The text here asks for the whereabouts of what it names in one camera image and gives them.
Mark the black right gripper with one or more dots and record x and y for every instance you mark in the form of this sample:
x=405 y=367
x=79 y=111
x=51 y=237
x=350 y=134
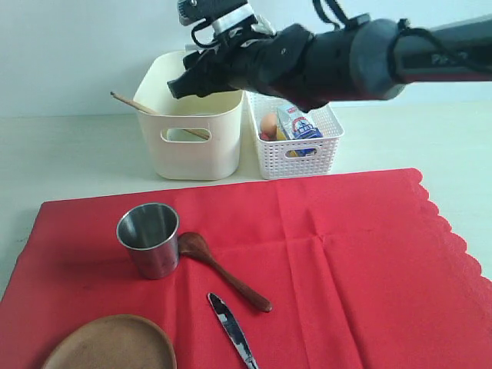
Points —
x=233 y=64

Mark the brown egg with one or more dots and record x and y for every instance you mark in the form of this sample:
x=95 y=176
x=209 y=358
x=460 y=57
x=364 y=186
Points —
x=268 y=125

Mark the yellow lemon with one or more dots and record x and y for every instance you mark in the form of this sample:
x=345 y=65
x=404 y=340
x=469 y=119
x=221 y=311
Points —
x=280 y=135

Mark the white red milk carton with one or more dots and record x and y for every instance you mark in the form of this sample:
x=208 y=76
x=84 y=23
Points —
x=295 y=124

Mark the wooden chopstick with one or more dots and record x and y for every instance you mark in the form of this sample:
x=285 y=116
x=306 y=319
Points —
x=149 y=111

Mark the stainless steel cup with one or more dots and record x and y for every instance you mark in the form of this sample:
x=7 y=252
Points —
x=149 y=233

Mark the dark wooden spoon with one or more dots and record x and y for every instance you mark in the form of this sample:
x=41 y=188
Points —
x=193 y=245

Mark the steel table knife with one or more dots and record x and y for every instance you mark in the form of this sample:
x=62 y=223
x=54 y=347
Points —
x=233 y=330

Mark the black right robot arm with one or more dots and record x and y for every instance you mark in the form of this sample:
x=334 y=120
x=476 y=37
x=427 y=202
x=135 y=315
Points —
x=372 y=61

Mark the cream plastic storage bin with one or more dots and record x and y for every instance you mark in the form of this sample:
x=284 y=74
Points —
x=176 y=154

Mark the white perforated plastic basket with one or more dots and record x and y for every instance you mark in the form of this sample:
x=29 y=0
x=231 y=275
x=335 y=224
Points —
x=289 y=158

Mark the red tablecloth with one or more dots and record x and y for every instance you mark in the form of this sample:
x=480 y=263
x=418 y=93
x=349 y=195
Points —
x=361 y=270

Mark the brown wooden plate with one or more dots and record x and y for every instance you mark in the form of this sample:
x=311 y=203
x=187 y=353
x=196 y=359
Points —
x=117 y=341

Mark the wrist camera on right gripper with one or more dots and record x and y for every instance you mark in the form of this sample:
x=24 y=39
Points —
x=234 y=22

